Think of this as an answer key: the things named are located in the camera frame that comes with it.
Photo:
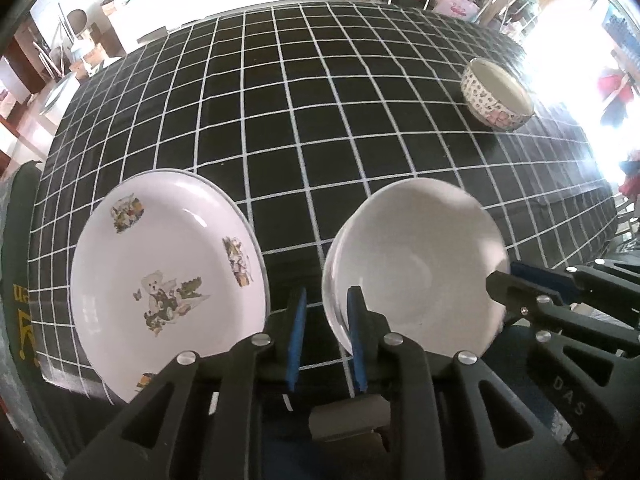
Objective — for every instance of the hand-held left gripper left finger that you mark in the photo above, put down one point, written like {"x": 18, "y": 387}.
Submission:
{"x": 298, "y": 340}

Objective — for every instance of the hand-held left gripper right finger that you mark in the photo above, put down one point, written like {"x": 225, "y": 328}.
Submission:
{"x": 357, "y": 345}

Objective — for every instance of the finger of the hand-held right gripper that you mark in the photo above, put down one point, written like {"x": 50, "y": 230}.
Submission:
{"x": 540, "y": 280}
{"x": 515, "y": 292}

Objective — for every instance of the large plain white bowl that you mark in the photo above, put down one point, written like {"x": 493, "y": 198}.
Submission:
{"x": 420, "y": 260}

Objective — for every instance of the white plate with bear print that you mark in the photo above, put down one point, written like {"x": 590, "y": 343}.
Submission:
{"x": 170, "y": 240}

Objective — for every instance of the floral patterned bowl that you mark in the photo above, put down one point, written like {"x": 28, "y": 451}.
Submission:
{"x": 480, "y": 97}

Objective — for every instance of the red hanging garment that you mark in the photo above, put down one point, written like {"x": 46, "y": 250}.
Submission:
{"x": 615, "y": 90}

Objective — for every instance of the black checked tablecloth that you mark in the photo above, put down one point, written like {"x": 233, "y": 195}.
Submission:
{"x": 300, "y": 135}

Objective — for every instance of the grey textured cover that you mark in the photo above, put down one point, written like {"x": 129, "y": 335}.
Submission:
{"x": 20, "y": 410}

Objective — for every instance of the pink bag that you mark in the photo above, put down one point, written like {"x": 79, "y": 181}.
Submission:
{"x": 456, "y": 4}

